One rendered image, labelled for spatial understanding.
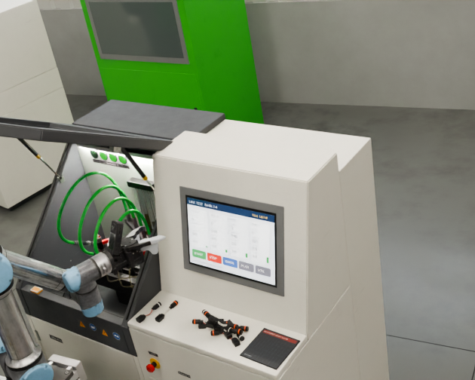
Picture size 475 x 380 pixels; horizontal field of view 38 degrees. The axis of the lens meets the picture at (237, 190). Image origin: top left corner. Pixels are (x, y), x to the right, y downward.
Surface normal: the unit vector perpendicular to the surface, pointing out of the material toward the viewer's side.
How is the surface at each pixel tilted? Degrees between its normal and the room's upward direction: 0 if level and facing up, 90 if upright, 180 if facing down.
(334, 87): 90
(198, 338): 0
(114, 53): 90
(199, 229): 76
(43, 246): 90
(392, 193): 0
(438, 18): 90
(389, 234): 0
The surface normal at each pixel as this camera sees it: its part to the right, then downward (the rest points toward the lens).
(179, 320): -0.16, -0.86
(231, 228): -0.57, 0.27
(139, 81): -0.52, 0.50
